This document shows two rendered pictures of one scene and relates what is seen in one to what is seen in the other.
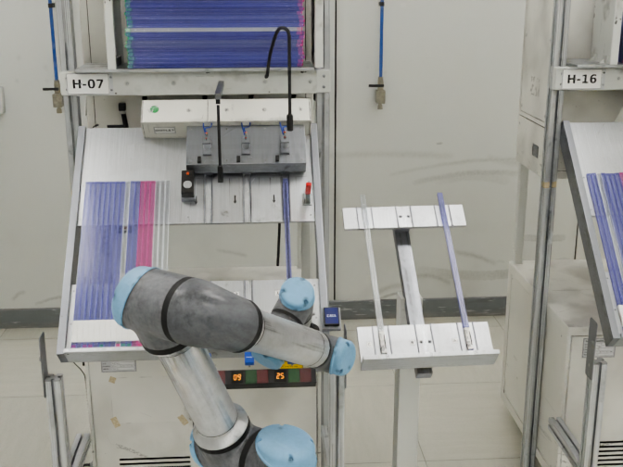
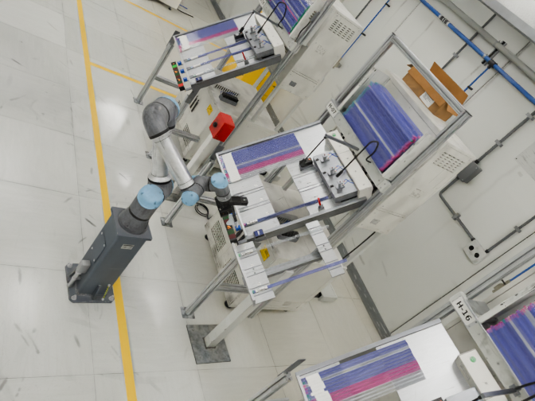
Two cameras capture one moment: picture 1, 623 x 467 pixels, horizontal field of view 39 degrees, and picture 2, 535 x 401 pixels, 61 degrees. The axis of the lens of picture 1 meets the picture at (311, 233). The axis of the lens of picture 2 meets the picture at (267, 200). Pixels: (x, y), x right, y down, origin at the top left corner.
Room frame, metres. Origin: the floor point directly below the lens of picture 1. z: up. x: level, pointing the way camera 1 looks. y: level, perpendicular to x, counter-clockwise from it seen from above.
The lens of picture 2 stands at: (0.67, -1.50, 2.13)
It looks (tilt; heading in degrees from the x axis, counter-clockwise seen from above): 29 degrees down; 47
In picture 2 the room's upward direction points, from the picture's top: 42 degrees clockwise
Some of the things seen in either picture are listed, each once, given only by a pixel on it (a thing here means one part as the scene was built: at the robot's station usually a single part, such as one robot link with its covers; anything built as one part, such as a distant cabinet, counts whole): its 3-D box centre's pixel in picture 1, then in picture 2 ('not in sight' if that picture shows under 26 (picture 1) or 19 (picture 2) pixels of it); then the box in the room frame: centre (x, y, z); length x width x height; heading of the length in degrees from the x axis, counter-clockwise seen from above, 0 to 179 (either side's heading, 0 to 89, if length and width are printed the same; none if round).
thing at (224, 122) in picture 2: not in sight; (199, 157); (2.21, 1.03, 0.39); 0.24 x 0.24 x 0.78; 4
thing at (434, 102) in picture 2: not in sight; (439, 94); (2.89, 0.40, 1.82); 0.68 x 0.30 x 0.20; 94
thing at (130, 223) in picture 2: not in sight; (136, 216); (1.52, 0.05, 0.60); 0.15 x 0.15 x 0.10
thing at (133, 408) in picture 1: (210, 384); (270, 248); (2.72, 0.34, 0.31); 0.70 x 0.65 x 0.62; 94
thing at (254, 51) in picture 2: not in sight; (224, 87); (2.44, 1.76, 0.66); 1.01 x 0.73 x 1.31; 4
